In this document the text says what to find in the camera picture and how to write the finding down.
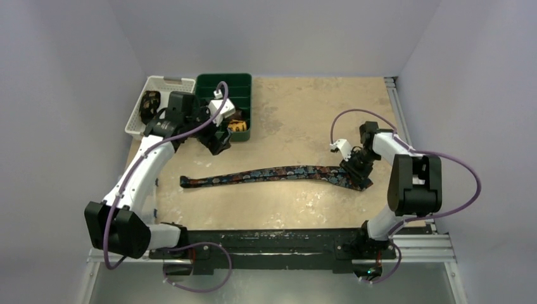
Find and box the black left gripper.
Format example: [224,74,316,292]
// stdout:
[184,100,231,155]

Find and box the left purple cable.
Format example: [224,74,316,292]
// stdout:
[103,80,233,294]

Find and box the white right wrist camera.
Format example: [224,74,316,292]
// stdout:
[329,139,353,161]

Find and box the black gold patterned tie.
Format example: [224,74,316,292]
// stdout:
[138,91,161,125]

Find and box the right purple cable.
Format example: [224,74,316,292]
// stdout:
[329,108,483,285]

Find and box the rolled dark red tie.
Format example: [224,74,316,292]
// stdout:
[229,109,244,120]

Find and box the navy floral tie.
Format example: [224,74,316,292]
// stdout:
[179,165,373,191]

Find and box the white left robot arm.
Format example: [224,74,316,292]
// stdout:
[84,88,236,262]

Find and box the purple cable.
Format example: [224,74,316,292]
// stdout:
[103,80,233,294]
[329,108,483,285]

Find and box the white plastic basket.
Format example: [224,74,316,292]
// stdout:
[124,75,196,141]

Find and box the aluminium frame rail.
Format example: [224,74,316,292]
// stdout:
[84,81,444,261]

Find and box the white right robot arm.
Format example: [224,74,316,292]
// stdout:
[330,121,442,258]

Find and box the green compartment tray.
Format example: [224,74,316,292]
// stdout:
[193,73,253,143]

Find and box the rolled yellow tie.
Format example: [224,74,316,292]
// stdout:
[227,120,248,132]

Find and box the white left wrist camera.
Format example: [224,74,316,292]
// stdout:
[208,89,236,127]

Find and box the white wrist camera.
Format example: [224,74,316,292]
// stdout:
[329,139,353,161]
[208,89,236,127]

